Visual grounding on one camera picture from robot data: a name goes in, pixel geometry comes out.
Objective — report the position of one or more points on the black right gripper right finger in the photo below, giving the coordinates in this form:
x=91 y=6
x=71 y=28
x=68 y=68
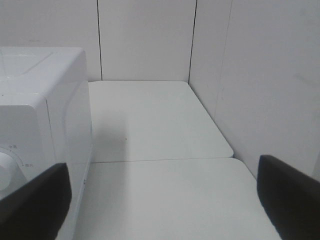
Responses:
x=290 y=198

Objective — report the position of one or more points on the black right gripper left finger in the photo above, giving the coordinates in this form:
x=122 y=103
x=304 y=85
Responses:
x=38 y=209

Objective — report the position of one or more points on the white upper power knob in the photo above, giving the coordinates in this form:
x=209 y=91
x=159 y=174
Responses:
x=8 y=168

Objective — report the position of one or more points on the white microwave oven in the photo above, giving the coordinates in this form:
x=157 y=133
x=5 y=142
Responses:
x=45 y=118

